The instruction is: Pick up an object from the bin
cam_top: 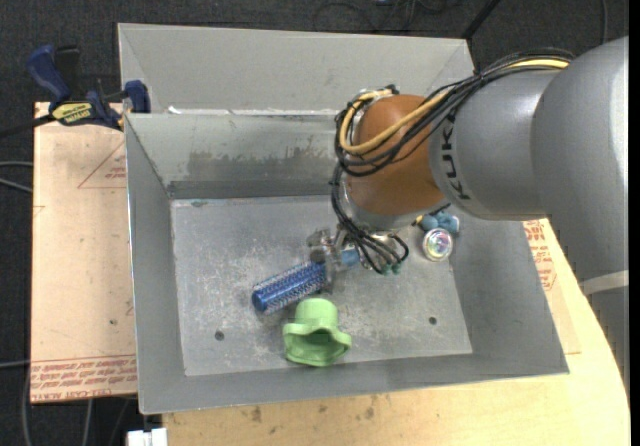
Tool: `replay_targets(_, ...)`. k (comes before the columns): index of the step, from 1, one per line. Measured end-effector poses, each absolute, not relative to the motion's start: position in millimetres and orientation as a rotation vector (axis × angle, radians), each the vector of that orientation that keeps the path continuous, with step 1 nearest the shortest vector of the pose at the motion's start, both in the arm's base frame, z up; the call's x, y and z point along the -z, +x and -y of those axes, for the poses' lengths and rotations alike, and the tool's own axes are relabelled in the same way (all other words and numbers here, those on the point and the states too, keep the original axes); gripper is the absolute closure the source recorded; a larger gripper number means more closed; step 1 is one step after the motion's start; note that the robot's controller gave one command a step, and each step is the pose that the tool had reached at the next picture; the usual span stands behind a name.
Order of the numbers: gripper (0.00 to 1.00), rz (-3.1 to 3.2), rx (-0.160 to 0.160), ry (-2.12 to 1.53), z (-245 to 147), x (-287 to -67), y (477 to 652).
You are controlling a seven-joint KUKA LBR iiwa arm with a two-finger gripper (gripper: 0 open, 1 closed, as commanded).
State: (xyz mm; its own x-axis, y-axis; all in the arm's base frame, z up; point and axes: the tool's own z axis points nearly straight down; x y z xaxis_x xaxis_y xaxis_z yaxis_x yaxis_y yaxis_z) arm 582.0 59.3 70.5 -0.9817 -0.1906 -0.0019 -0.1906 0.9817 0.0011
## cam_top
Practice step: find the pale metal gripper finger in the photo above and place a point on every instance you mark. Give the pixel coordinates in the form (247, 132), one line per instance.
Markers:
(327, 279)
(318, 240)

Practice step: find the green flower-shaped plastic cup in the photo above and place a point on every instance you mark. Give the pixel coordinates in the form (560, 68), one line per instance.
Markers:
(315, 334)

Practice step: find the clear round glass thing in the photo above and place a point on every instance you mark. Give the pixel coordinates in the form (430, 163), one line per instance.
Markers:
(437, 245)

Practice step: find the grey metal bin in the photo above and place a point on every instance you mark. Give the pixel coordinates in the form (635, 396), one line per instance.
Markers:
(225, 254)

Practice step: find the light blue soft toy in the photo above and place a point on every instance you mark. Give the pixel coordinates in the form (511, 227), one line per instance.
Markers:
(445, 222)

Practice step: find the brown cardboard board, red print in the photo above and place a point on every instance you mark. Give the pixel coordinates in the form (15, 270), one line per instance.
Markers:
(75, 259)

